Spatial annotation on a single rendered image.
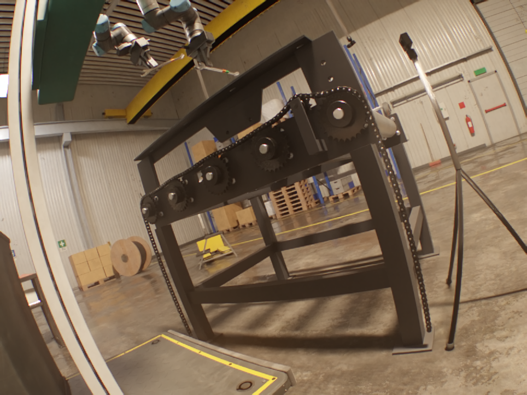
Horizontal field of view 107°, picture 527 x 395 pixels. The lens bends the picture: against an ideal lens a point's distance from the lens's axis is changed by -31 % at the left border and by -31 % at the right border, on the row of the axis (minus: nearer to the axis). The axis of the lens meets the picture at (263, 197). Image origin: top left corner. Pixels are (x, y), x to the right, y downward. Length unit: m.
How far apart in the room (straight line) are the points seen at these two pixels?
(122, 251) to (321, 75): 7.17
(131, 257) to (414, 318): 7.08
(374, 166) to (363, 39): 10.03
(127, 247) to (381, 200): 7.08
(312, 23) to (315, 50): 10.75
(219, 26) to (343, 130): 8.49
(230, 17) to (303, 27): 3.80
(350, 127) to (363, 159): 0.11
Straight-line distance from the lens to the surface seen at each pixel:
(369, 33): 10.87
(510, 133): 10.27
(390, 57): 10.45
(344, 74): 0.97
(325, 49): 1.01
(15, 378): 0.52
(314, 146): 0.90
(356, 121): 0.88
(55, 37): 0.96
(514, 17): 11.37
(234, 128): 1.19
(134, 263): 7.57
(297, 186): 9.28
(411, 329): 1.08
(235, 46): 13.55
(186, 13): 1.25
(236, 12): 8.94
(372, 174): 0.90
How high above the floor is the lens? 0.68
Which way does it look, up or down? 1 degrees up
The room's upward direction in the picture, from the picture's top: 19 degrees counter-clockwise
